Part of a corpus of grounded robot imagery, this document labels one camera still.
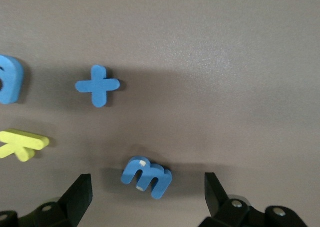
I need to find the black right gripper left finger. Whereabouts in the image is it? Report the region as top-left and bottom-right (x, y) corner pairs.
(0, 173), (94, 227)

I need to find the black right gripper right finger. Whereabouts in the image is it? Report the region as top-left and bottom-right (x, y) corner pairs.
(199, 172), (307, 227)

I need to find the blue foam letter m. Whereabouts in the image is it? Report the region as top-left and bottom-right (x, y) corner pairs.
(120, 156), (173, 201)

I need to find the blue foam plus sign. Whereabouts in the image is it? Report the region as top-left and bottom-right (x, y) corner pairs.
(74, 64), (121, 108)

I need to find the yellow foam letter K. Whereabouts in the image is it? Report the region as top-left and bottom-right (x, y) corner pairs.
(0, 128), (50, 162)

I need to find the brown table mat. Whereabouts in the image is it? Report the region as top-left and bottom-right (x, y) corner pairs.
(0, 0), (320, 227)

